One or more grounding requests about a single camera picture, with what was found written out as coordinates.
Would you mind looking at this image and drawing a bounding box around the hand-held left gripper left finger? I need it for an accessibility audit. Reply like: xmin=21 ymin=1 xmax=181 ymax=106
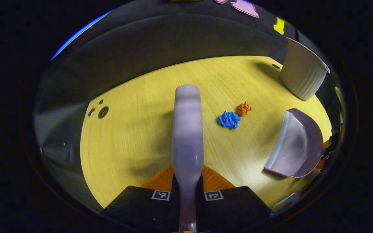
xmin=104 ymin=166 xmax=178 ymax=227

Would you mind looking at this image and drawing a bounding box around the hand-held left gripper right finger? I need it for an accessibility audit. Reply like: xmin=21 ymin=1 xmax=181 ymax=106
xmin=196 ymin=165 xmax=271 ymax=231

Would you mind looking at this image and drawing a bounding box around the pink dustpan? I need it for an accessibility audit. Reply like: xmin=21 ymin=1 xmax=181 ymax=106
xmin=264 ymin=108 xmax=325 ymax=178

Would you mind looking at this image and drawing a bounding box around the white ribbed garbage bin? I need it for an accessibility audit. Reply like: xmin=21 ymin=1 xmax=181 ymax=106
xmin=279 ymin=37 xmax=330 ymax=101

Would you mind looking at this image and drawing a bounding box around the blue paper trash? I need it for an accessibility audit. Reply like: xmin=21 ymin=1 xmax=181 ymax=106
xmin=217 ymin=111 xmax=241 ymax=130

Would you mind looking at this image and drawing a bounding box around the small pink broom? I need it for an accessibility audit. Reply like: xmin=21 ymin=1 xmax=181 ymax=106
xmin=172 ymin=84 xmax=204 ymax=233

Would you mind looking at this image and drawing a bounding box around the orange paper trash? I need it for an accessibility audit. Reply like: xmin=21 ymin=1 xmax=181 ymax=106
xmin=237 ymin=101 xmax=252 ymax=117

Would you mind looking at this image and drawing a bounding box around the black backdrop cloth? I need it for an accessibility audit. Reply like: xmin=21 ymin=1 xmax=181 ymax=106
xmin=34 ymin=0 xmax=345 ymax=211

